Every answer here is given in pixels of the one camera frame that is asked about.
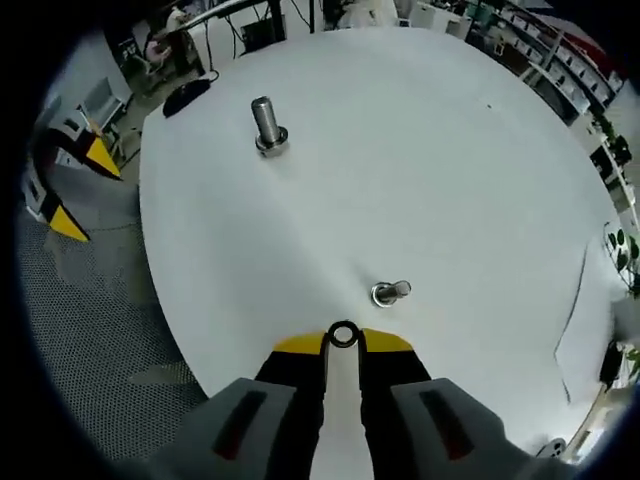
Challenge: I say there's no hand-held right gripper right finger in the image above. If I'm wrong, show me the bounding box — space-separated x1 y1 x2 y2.
356 327 576 480

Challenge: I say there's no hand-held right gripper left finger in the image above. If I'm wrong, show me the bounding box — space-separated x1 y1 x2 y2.
149 329 332 480

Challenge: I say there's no small threaded steel stud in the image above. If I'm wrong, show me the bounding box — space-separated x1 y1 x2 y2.
369 279 413 310

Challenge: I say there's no large threaded steel stud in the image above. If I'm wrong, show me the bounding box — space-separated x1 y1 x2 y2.
250 96 291 160

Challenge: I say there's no black computer mouse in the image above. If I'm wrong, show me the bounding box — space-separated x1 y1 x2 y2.
163 77 211 119

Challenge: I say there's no white paper sheet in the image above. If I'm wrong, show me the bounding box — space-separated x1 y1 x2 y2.
552 244 624 402

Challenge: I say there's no small black device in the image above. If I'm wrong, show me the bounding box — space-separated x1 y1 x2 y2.
598 341 624 389

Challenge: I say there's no green potted plant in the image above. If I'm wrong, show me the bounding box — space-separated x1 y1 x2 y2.
602 227 640 297

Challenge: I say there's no storage shelving with white bins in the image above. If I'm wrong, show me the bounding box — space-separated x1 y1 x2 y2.
499 8 629 109

